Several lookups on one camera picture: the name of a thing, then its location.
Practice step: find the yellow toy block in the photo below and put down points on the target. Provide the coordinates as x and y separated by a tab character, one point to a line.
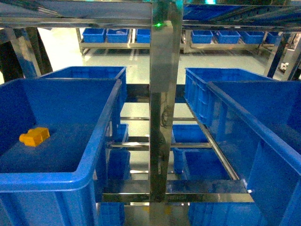
35	137

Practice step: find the blue bin rear left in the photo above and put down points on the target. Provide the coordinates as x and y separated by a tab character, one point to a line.
94	72

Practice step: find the steel rack cross beam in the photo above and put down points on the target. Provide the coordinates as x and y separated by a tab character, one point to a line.
176	191

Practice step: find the large blue bin front left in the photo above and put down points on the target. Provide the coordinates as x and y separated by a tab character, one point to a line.
52	184

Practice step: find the large blue bin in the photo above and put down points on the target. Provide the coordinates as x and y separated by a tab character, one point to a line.
257	126
52	184

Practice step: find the large blue bin front right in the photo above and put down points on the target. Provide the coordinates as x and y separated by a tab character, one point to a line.
257	126

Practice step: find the steel rack center post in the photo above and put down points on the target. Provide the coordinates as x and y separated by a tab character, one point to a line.
166	30

